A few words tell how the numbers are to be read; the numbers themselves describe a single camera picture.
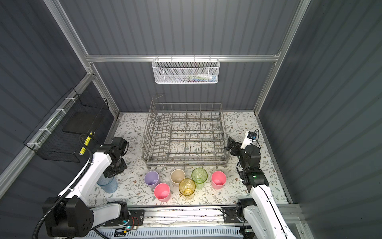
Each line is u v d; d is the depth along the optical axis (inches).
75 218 15.3
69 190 16.4
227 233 27.8
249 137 25.4
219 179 33.1
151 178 32.5
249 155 21.7
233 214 29.0
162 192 31.7
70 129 29.0
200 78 36.0
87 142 27.5
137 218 28.4
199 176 31.9
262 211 18.4
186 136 39.1
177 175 32.8
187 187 31.5
